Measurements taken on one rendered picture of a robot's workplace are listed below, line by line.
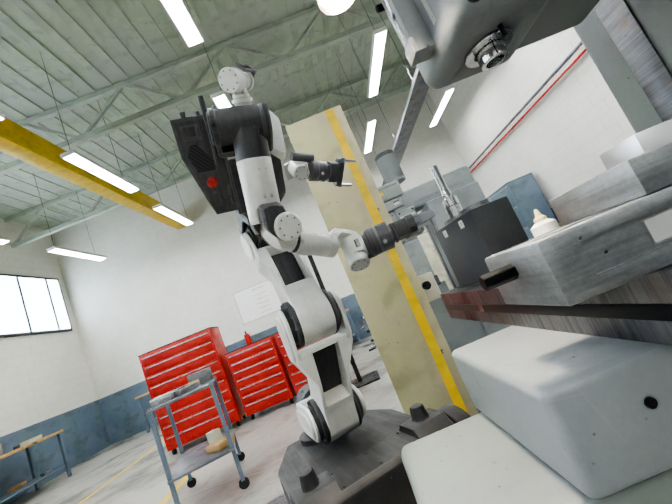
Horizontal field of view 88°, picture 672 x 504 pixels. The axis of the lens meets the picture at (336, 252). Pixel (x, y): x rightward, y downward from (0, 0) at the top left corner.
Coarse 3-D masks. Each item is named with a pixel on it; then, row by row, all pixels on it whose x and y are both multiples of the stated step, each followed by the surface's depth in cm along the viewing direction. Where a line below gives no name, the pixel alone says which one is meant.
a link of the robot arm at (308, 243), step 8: (264, 232) 94; (304, 232) 96; (312, 232) 99; (272, 240) 93; (280, 240) 91; (296, 240) 93; (304, 240) 95; (312, 240) 97; (320, 240) 99; (328, 240) 100; (280, 248) 94; (288, 248) 94; (296, 248) 95; (304, 248) 96; (312, 248) 97; (320, 248) 99; (328, 248) 100
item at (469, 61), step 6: (498, 30) 58; (510, 30) 59; (486, 36) 58; (492, 36) 58; (498, 36) 59; (510, 36) 60; (480, 42) 59; (486, 42) 59; (504, 42) 61; (474, 48) 60; (480, 48) 60; (468, 54) 61; (474, 54) 61; (468, 60) 62; (474, 60) 64; (468, 66) 64; (474, 66) 65
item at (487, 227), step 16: (480, 208) 90; (496, 208) 91; (512, 208) 92; (448, 224) 102; (464, 224) 94; (480, 224) 89; (496, 224) 90; (512, 224) 90; (448, 240) 105; (464, 240) 97; (480, 240) 90; (496, 240) 89; (512, 240) 90; (448, 256) 108; (464, 256) 100; (480, 256) 92; (464, 272) 103; (480, 272) 95
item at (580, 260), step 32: (576, 224) 35; (608, 224) 34; (640, 224) 34; (512, 256) 40; (544, 256) 34; (576, 256) 34; (608, 256) 34; (640, 256) 34; (512, 288) 44; (544, 288) 36; (576, 288) 34; (608, 288) 34
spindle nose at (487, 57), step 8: (496, 40) 59; (488, 48) 60; (496, 48) 59; (504, 48) 59; (480, 56) 61; (488, 56) 60; (496, 56) 62; (504, 56) 61; (480, 64) 62; (488, 64) 63; (496, 64) 63
